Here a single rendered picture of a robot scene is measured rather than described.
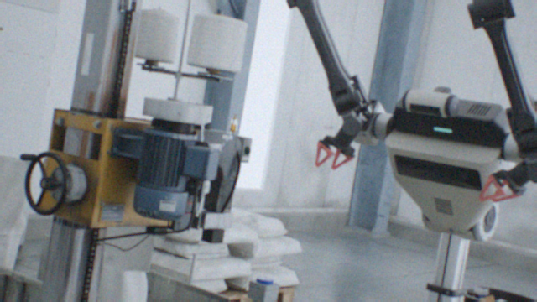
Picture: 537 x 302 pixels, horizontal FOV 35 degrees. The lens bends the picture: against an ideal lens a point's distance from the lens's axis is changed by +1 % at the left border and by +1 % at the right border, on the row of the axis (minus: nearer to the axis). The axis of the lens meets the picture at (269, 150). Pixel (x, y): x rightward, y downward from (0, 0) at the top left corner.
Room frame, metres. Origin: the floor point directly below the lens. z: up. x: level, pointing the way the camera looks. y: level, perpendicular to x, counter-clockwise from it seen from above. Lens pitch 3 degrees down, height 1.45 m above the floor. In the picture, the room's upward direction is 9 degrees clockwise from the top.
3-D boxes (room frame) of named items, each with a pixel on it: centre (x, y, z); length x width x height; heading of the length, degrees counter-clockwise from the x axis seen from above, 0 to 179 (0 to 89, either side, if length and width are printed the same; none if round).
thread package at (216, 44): (2.56, 0.21, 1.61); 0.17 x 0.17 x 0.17
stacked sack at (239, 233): (5.70, 0.32, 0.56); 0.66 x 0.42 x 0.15; 143
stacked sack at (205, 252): (5.78, 0.52, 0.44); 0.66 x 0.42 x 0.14; 47
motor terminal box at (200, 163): (2.42, 0.19, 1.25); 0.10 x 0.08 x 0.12; 168
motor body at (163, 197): (2.44, 0.29, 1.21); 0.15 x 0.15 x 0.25
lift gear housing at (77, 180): (2.45, 0.56, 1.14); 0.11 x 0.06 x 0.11; 53
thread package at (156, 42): (2.72, 0.41, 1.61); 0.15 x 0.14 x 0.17; 53
